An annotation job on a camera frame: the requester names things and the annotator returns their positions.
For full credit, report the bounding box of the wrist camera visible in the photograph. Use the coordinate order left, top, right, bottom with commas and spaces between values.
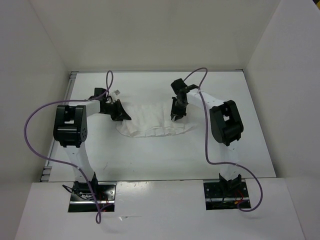
170, 78, 199, 95
89, 87, 121, 102

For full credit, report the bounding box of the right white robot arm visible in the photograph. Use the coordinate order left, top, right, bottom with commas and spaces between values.
170, 87, 244, 197

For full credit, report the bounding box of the white pleated skirt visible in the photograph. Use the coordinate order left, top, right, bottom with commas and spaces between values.
116, 100, 196, 138

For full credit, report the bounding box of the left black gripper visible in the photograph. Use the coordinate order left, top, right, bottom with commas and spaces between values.
100, 98, 131, 121

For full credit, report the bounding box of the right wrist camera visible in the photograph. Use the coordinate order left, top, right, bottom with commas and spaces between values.
170, 78, 199, 95

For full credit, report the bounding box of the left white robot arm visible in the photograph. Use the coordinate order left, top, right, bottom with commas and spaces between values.
53, 99, 132, 200

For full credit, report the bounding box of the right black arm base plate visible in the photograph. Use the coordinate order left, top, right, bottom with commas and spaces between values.
203, 180, 251, 211

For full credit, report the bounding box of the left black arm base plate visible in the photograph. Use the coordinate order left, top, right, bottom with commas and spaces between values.
62, 182, 117, 213

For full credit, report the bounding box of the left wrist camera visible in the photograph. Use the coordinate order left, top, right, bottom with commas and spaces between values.
89, 87, 121, 102

